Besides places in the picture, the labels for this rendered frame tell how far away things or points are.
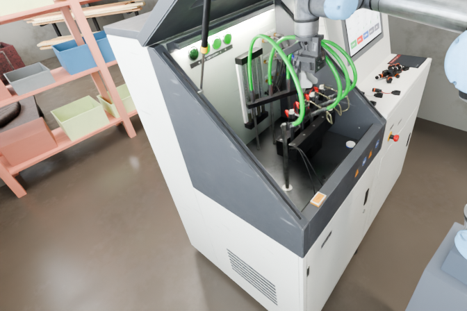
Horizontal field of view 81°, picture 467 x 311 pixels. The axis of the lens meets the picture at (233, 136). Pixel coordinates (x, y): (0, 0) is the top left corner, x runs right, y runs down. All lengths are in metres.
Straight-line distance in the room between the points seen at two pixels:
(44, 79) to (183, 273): 2.08
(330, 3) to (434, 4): 0.23
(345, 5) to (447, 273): 0.83
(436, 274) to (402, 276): 0.92
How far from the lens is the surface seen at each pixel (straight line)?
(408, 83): 1.66
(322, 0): 0.84
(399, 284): 1.98
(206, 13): 0.73
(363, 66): 1.67
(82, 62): 3.12
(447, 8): 0.81
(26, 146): 3.26
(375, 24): 1.80
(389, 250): 2.08
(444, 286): 1.11
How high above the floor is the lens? 1.69
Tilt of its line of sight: 35 degrees down
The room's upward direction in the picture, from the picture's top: 10 degrees counter-clockwise
